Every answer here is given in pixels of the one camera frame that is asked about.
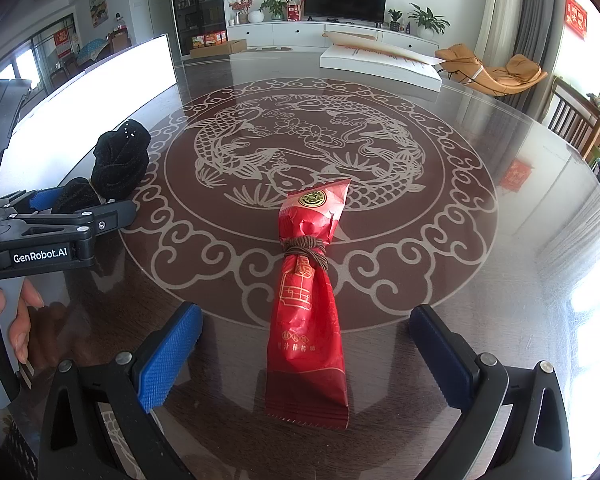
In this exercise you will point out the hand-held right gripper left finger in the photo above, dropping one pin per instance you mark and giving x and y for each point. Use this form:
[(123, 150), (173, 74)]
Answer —
[(170, 355)]

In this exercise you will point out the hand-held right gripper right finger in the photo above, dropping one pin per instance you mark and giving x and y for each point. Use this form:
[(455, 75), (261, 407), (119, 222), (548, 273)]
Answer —
[(440, 360)]

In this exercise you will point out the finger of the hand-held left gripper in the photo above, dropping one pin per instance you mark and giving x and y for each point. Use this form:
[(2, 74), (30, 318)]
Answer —
[(100, 220), (40, 200)]

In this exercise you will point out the black cloth bundle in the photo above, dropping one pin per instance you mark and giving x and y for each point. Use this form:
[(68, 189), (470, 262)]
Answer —
[(117, 165)]

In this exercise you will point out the red packet bundle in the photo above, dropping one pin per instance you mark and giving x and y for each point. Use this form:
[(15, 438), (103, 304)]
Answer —
[(307, 300)]

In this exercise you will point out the red window poster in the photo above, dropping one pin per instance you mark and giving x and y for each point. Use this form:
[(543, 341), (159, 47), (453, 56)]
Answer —
[(63, 43)]

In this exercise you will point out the framed landscape painting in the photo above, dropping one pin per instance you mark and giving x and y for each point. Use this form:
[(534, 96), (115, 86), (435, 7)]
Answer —
[(98, 7)]

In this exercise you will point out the cardboard box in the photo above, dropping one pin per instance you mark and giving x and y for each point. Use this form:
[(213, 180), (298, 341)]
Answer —
[(219, 48)]

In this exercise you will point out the black glass display cabinet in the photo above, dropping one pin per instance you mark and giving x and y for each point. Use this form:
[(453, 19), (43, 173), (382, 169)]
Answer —
[(197, 5)]

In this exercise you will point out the red flower vase arrangement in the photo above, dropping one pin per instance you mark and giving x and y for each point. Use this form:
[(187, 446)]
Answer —
[(242, 7)]

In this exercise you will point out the wooden chair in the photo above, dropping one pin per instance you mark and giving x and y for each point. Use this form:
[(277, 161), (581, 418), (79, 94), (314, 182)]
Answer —
[(575, 120)]

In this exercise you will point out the leafy potted plant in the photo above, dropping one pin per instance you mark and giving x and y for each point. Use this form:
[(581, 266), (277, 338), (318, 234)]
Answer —
[(276, 6)]

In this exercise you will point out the white television cabinet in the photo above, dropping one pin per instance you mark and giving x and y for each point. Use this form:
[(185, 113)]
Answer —
[(310, 35)]

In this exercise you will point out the red gift box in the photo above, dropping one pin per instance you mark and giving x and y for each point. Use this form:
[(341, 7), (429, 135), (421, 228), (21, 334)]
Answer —
[(294, 12)]

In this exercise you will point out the orange lounge chair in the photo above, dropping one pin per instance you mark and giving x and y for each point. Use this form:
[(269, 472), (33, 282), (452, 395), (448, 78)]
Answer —
[(495, 72)]

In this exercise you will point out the white flat box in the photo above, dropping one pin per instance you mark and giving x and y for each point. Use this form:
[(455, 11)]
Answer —
[(380, 62)]

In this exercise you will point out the black television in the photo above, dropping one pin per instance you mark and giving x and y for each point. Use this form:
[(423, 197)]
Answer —
[(345, 0)]

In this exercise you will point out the large potted plant white pot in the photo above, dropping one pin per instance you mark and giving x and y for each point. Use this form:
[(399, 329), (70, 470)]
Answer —
[(428, 20)]

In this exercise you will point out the grey and white curtain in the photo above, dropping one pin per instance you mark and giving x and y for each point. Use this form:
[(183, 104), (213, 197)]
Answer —
[(520, 25)]

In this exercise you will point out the small potted plant dark pot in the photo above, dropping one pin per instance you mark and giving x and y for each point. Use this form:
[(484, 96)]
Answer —
[(395, 18)]

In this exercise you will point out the red wall decoration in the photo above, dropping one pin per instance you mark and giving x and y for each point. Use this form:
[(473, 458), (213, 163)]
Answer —
[(576, 16)]

